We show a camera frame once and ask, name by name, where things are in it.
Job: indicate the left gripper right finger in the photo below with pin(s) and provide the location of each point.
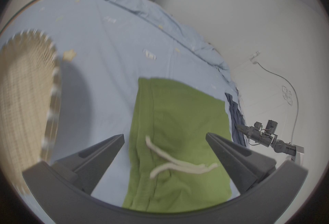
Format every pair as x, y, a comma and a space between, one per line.
231, 161

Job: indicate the pale blue quilt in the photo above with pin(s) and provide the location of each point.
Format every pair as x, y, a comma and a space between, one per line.
159, 17

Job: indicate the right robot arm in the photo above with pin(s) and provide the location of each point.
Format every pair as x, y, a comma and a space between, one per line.
285, 148

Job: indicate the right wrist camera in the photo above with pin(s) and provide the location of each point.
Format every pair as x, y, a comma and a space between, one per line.
258, 124

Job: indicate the green shorts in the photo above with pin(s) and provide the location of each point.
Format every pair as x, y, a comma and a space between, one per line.
180, 120

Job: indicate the round woven basket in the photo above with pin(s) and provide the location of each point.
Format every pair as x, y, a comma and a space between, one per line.
23, 105

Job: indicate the bed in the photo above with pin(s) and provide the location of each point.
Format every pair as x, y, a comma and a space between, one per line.
102, 63

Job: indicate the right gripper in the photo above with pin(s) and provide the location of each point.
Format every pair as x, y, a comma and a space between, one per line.
254, 133

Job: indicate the dark blue garment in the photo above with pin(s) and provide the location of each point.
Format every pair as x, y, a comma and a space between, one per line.
235, 120

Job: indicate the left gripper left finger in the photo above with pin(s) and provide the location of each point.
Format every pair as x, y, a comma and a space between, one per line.
100, 158

